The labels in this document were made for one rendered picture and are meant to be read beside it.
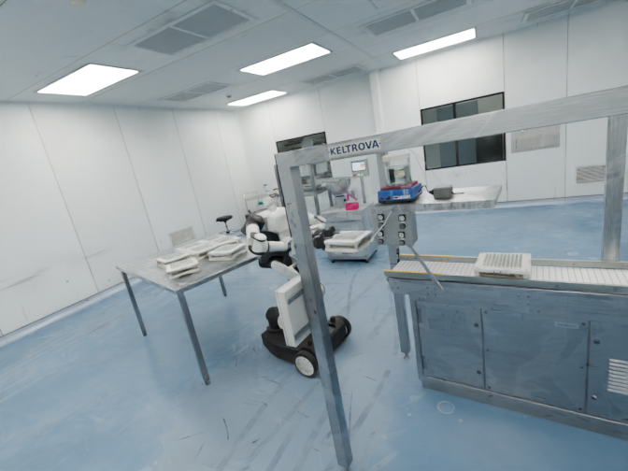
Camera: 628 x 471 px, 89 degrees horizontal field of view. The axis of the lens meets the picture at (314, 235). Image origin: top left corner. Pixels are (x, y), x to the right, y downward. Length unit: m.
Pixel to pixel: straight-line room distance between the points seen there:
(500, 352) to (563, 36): 5.62
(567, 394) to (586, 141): 5.26
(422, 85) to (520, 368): 5.58
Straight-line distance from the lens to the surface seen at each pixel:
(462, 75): 6.83
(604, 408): 2.26
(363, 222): 4.32
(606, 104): 1.00
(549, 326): 2.01
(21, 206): 5.68
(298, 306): 1.41
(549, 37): 6.92
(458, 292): 1.92
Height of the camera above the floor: 1.60
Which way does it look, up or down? 14 degrees down
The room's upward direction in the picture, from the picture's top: 10 degrees counter-clockwise
